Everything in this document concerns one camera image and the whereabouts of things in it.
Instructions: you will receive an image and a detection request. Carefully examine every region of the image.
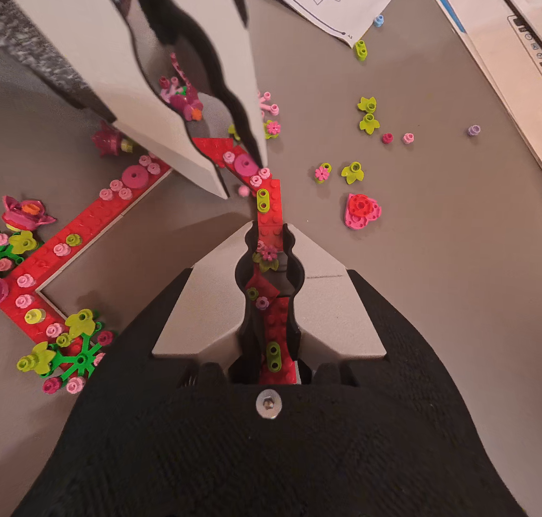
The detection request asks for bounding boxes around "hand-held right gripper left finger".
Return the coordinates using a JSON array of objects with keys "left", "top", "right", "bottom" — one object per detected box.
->
[{"left": 152, "top": 222, "right": 264, "bottom": 385}]

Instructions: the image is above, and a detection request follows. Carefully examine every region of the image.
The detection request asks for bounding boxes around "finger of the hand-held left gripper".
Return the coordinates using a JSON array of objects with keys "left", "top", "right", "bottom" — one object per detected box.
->
[
  {"left": 0, "top": 0, "right": 230, "bottom": 199},
  {"left": 144, "top": 0, "right": 268, "bottom": 167}
]

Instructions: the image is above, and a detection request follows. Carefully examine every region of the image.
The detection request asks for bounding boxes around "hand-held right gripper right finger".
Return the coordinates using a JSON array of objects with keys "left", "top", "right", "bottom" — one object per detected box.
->
[{"left": 282, "top": 223, "right": 387, "bottom": 385}]

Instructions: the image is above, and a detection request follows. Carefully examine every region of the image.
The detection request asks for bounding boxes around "red lego heart frame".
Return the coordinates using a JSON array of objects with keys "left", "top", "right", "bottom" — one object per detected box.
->
[{"left": 0, "top": 51, "right": 299, "bottom": 395}]

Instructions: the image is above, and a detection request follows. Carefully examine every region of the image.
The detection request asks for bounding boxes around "pink lego heart tile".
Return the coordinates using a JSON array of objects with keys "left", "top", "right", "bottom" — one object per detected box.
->
[{"left": 344, "top": 193, "right": 383, "bottom": 231}]

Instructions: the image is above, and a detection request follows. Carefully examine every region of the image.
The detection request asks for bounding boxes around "lego instruction booklet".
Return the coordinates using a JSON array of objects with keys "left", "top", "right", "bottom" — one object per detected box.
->
[{"left": 243, "top": 0, "right": 411, "bottom": 49}]

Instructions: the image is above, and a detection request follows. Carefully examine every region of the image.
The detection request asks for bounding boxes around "white leaflet with blue stripe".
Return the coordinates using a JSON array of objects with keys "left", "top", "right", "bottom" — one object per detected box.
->
[{"left": 428, "top": 0, "right": 542, "bottom": 168}]

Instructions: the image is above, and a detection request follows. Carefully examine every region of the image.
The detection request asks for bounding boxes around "white printed paper sheet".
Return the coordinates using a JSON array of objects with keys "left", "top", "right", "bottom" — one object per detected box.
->
[{"left": 487, "top": 0, "right": 542, "bottom": 39}]

